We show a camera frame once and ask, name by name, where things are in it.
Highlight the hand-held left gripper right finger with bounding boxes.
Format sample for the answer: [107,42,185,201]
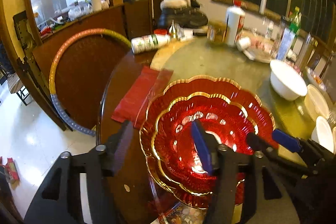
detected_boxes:
[191,119,300,224]

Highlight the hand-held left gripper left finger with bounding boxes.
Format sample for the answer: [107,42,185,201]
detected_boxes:
[24,120,134,224]

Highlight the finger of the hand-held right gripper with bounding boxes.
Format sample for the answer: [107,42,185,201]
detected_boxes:
[246,132,307,167]
[272,129,305,153]

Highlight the small red gold-rimmed plate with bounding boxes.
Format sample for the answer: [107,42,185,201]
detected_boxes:
[151,92,260,194]

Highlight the cream disposable bowl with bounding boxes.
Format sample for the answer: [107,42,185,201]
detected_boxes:
[304,84,331,121]

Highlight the white disposable bowl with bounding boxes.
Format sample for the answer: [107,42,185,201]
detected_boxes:
[270,59,307,101]

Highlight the large red gold-rimmed plate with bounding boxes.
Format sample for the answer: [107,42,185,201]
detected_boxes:
[139,76,276,207]

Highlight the white disposable plate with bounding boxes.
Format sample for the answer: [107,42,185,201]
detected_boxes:
[311,116,334,153]

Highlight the red plastic packet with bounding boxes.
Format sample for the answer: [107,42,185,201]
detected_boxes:
[111,65,174,123]

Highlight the patterned plate with food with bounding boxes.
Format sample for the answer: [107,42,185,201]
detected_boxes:
[306,67,327,92]

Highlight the colourful printed box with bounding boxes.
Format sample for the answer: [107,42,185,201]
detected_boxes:
[157,203,210,224]

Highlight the folded round wooden tabletop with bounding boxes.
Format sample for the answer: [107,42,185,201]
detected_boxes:
[31,30,132,130]

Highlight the glass turntable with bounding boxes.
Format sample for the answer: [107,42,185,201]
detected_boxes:
[150,36,328,161]

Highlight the wooden chair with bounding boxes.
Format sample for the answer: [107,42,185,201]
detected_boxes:
[306,39,336,75]

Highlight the steel thermos cup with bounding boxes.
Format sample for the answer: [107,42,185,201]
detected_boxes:
[298,33,317,67]

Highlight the white and blue tube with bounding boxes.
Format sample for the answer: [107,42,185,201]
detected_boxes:
[276,27,296,62]

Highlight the multicoloured hula hoop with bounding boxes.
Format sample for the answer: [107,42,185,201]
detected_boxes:
[49,28,132,137]

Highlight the white paper cup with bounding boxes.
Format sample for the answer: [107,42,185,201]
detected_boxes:
[236,37,252,52]

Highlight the white milk bottle green label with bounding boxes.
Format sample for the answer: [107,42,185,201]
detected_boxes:
[131,34,171,54]

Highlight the clear water bottle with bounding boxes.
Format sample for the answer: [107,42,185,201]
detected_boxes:
[265,18,274,39]

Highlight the red box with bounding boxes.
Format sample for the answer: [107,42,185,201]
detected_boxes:
[0,157,21,185]

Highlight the green glass bottle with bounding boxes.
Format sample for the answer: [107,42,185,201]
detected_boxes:
[289,7,302,35]

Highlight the glass jar gold lid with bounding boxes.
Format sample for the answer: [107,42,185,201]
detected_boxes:
[207,23,227,42]

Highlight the white liquor bottle red cap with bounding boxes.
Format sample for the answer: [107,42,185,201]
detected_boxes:
[225,0,246,46]

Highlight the silver bell-shaped ornament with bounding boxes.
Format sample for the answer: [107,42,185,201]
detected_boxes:
[169,20,185,41]

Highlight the wooden stool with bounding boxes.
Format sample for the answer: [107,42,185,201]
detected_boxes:
[7,72,33,106]

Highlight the wooden sideboard cabinet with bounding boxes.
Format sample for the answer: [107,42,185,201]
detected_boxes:
[39,0,154,43]

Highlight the black fur-lined boot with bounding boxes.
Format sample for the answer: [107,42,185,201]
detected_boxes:
[157,0,209,28]

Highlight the crumpled plastic bag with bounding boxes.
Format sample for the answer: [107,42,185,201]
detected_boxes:
[68,4,91,20]

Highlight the black metal folding frame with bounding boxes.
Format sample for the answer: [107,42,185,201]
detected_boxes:
[13,11,74,132]

